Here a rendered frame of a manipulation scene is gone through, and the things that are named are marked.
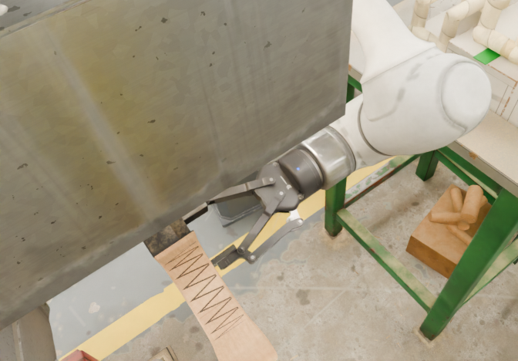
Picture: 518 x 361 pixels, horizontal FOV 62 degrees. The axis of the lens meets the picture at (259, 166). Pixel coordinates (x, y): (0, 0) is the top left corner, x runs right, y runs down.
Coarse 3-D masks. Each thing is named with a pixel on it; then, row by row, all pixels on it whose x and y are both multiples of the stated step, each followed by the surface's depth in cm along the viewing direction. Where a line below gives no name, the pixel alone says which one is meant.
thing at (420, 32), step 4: (408, 28) 99; (412, 28) 98; (416, 28) 98; (420, 28) 98; (412, 32) 98; (416, 32) 98; (420, 32) 97; (424, 32) 97; (428, 32) 96; (416, 36) 98; (420, 36) 97; (424, 36) 96; (428, 36) 96; (432, 36) 96; (436, 36) 95; (428, 40) 96; (432, 40) 95; (436, 40) 95; (436, 44) 94; (440, 44) 94; (440, 48) 94; (444, 48) 94; (444, 52) 95
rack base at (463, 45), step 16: (512, 16) 90; (464, 32) 88; (512, 32) 87; (448, 48) 88; (464, 48) 86; (480, 48) 85; (480, 64) 84; (496, 64) 82; (512, 64) 81; (496, 80) 82; (512, 80) 79; (496, 96) 84; (496, 112) 86
